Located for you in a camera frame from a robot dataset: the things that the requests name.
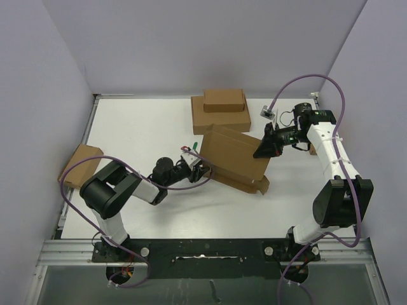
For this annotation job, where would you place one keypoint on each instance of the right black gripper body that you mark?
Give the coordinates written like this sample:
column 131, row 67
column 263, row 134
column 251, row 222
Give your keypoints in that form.
column 289, row 136

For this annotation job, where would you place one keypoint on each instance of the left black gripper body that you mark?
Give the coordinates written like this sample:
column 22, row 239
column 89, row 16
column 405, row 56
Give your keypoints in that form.
column 182, row 172

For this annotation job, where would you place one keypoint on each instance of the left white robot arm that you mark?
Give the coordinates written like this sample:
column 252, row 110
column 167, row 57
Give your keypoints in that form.
column 110, row 188

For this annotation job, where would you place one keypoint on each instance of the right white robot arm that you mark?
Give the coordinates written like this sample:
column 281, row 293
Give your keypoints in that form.
column 344, row 199

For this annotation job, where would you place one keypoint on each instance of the large closed cardboard box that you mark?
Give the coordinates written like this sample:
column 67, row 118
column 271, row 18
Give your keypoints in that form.
column 239, row 121

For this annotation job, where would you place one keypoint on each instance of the small closed cardboard box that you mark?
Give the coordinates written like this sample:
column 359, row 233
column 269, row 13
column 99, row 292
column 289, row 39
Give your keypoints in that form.
column 223, row 100

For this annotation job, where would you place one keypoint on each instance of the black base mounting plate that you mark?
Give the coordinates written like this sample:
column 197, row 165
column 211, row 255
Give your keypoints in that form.
column 200, row 259

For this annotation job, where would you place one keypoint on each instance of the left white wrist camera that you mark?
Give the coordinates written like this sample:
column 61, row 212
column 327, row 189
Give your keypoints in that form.
column 190, row 156

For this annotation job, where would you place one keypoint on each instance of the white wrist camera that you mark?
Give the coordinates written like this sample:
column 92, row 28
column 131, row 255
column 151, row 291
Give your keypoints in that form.
column 269, row 115
column 190, row 156

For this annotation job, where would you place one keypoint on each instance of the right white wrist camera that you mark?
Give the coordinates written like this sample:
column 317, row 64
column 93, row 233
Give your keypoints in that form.
column 269, row 115

